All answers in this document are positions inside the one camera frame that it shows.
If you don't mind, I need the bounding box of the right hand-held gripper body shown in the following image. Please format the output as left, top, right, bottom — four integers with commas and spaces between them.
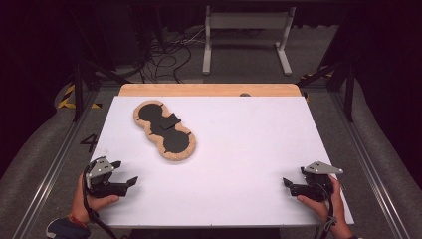
290, 160, 344, 202

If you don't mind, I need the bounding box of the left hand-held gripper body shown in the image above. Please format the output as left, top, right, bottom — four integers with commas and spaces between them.
86, 156, 129, 199

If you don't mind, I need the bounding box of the person's left hand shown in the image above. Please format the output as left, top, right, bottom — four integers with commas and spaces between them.
70, 173, 120, 225

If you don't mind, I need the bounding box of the person's right hand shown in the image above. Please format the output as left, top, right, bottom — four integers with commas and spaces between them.
296, 174, 354, 239

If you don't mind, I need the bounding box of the yellow black hazard tape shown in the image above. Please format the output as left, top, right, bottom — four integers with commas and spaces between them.
57, 84, 103, 111
299, 68, 333, 82

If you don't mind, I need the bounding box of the black metal stand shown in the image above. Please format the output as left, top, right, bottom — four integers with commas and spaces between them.
296, 59, 356, 123
70, 9, 131, 122

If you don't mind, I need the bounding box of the white metal stand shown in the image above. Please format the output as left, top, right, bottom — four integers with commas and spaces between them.
202, 4, 297, 77

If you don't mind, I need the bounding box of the grey right gripper cable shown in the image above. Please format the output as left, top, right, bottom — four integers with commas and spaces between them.
313, 182, 338, 239

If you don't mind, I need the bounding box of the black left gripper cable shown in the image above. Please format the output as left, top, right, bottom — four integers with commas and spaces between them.
82, 158, 128, 239

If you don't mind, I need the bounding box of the red string bracelet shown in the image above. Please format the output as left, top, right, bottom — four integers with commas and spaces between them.
67, 213, 90, 230

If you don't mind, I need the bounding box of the aluminium floor rail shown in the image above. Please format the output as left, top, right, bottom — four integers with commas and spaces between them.
330, 91, 413, 239
11, 89, 102, 239

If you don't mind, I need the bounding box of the bundle of black floor cables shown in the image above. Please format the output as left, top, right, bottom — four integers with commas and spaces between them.
138, 28, 207, 85

